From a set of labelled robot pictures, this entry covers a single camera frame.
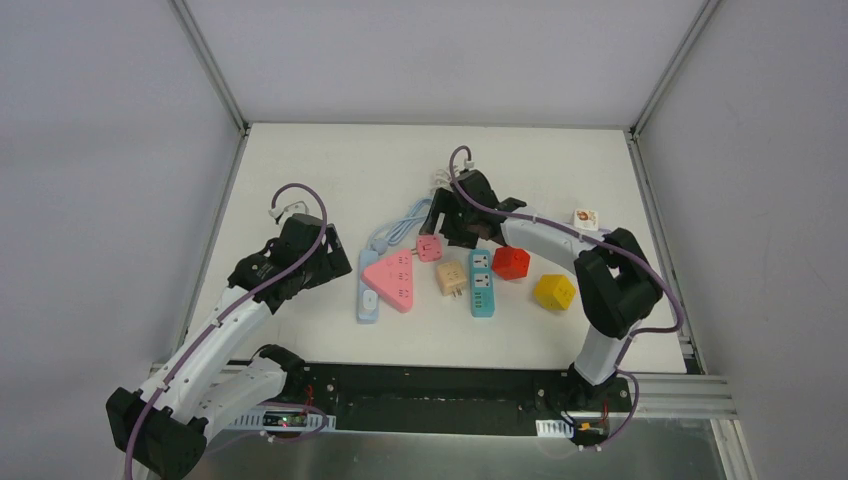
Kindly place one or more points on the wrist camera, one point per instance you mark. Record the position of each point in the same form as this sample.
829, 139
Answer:
466, 165
280, 212

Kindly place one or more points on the pink square plug adapter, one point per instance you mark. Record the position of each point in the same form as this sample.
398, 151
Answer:
428, 248

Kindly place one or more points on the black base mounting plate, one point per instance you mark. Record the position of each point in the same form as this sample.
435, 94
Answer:
439, 400

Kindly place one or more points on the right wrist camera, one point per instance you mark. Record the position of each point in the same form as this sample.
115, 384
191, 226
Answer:
466, 165

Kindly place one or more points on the red cube plug adapter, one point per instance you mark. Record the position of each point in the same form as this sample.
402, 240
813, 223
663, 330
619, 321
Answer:
510, 263

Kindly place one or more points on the white cube adapter with sticker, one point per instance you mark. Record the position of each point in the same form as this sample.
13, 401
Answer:
586, 219

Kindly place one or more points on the white USB charger block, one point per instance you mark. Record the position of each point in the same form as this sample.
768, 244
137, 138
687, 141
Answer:
369, 302

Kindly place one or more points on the yellow cube plug adapter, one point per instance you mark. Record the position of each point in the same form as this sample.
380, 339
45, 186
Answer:
554, 292

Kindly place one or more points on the teal power strip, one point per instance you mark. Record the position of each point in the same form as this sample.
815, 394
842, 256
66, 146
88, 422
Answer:
482, 296

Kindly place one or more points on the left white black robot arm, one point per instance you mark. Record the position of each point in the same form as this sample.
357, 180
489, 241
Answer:
166, 424

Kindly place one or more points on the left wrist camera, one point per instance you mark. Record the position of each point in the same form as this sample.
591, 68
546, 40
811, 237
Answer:
280, 212

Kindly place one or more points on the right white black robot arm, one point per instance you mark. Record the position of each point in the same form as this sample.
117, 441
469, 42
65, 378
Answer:
617, 287

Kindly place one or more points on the pink triangular plug adapter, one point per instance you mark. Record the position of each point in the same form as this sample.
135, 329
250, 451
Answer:
391, 278

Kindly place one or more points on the light blue power strip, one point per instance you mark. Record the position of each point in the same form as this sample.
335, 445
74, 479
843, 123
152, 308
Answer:
366, 258

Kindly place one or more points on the beige wooden cube adapter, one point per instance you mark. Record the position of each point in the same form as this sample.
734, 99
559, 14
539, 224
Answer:
451, 278

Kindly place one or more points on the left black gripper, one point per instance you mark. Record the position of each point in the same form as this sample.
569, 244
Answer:
334, 253

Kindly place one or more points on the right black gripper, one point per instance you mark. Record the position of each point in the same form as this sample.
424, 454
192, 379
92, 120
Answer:
451, 218

